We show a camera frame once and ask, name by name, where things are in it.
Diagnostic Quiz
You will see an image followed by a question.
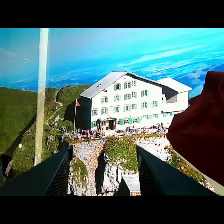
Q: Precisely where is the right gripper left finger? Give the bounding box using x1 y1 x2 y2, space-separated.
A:
0 143 74 197

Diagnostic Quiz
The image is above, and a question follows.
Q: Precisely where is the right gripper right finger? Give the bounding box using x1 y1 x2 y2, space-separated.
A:
135 145 218 197

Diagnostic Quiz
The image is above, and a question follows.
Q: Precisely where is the red garment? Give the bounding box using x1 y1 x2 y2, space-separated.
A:
166 70 224 187

